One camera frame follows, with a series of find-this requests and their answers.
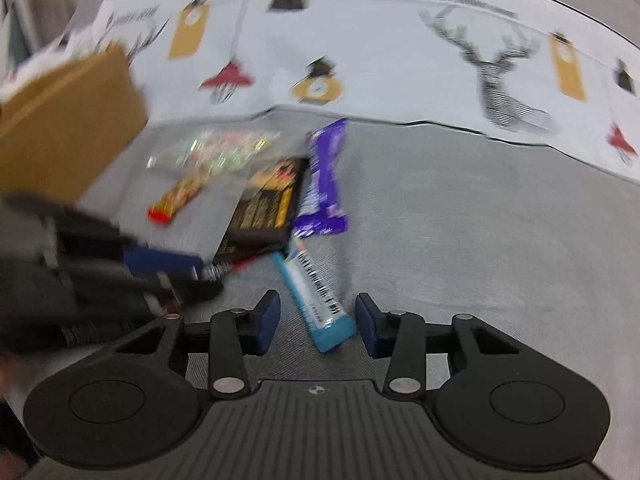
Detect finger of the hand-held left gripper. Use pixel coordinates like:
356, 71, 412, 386
62, 260, 226, 307
4, 191, 206, 282

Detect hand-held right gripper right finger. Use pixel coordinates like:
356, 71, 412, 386
355, 293, 525, 401

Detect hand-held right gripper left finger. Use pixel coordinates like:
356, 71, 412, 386
114, 289, 282, 401

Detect light blue snack bar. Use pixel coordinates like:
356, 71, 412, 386
271, 239, 359, 354

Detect black and gold snack packet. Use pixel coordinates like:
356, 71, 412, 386
200, 156, 312, 282

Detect brown cardboard box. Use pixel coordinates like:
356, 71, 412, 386
0, 42, 151, 207

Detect red and yellow candy bar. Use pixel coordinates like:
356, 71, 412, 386
147, 174, 207, 226

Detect clear bag of colourful candies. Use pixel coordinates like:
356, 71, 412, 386
146, 129, 282, 182

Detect purple snack bar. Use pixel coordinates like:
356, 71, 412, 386
291, 118, 350, 239

